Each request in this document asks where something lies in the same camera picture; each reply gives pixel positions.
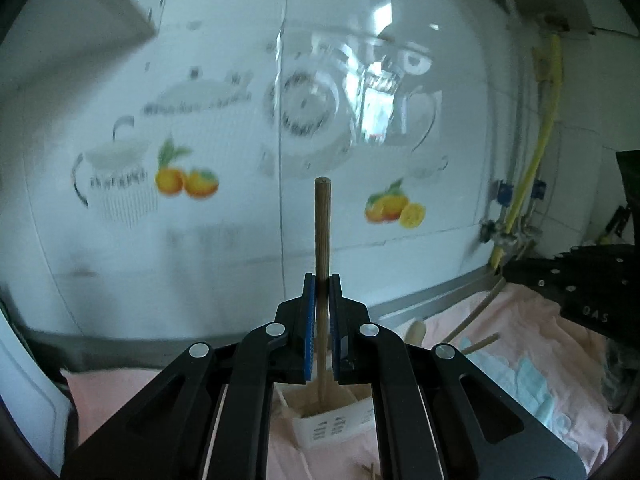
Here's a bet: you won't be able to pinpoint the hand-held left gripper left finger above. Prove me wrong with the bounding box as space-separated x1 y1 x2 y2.
60 272 317 480

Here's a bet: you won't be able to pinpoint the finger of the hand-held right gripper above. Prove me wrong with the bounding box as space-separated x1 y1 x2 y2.
502 244 640 307

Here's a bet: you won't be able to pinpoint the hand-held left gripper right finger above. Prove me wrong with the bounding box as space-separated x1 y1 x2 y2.
330 273 587 480

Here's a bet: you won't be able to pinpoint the white utensil holder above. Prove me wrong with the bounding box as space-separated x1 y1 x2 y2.
274 382 376 453

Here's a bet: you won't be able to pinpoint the person's right hand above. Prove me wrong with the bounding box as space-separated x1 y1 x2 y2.
602 337 638 413

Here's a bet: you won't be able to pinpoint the metal gas valve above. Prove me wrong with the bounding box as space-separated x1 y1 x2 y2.
480 210 543 261

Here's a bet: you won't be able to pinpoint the pink towel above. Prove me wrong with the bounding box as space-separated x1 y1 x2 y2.
65 282 632 480

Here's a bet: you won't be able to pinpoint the black knife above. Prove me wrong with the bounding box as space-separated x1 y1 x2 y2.
602 204 633 243

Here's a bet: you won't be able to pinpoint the flexible metal hose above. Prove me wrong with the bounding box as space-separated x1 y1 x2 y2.
510 25 532 221

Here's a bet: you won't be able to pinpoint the yellow gas hose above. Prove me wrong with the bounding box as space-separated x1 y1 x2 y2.
492 35 563 271

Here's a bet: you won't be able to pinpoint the white wall cabinet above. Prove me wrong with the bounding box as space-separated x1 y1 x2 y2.
0 0 161 68

